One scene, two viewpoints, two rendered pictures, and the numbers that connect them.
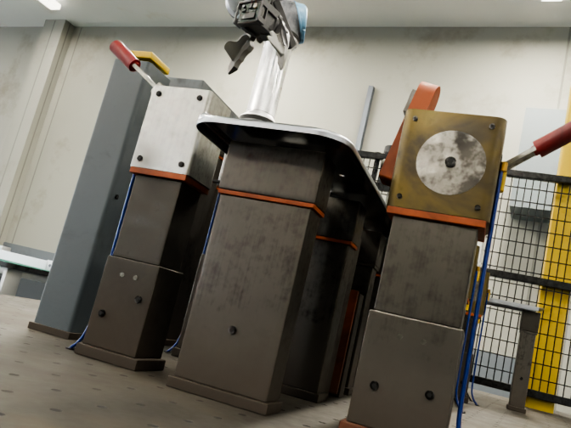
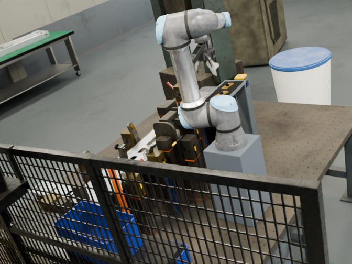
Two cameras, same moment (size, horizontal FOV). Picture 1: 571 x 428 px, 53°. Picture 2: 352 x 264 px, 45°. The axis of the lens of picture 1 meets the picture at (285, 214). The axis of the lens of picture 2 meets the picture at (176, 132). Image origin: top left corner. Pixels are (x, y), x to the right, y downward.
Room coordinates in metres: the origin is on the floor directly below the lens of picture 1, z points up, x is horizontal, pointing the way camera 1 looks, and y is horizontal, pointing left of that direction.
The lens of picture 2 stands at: (3.37, 0.59, 2.06)
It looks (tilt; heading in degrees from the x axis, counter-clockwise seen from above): 25 degrees down; 198
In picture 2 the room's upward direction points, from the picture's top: 15 degrees counter-clockwise
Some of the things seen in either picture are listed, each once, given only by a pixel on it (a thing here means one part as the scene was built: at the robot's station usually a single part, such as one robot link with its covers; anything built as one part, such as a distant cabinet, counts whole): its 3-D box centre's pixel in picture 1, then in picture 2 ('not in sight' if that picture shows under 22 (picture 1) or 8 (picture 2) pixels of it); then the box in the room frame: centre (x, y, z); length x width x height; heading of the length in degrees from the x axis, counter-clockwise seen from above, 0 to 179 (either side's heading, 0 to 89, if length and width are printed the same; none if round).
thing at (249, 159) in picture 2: not in sight; (238, 178); (1.63, 0.28, 0.90); 0.20 x 0.20 x 0.40; 65
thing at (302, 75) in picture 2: not in sight; (303, 90); (-0.64, 0.66, 0.35); 0.57 x 0.57 x 0.70
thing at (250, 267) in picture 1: (254, 271); not in sight; (0.66, 0.02, 0.84); 0.12 x 0.05 x 0.29; 70
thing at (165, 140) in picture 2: not in sight; (172, 172); (1.54, -0.08, 0.91); 0.07 x 0.05 x 0.42; 70
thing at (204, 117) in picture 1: (373, 245); (160, 133); (1.23, -0.20, 1.00); 1.38 x 0.22 x 0.02; 160
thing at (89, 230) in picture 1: (104, 196); (246, 111); (0.91, 0.28, 0.92); 0.08 x 0.08 x 0.44; 70
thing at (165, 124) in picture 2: not in sight; (181, 154); (1.42, -0.04, 0.95); 0.18 x 0.13 x 0.49; 160
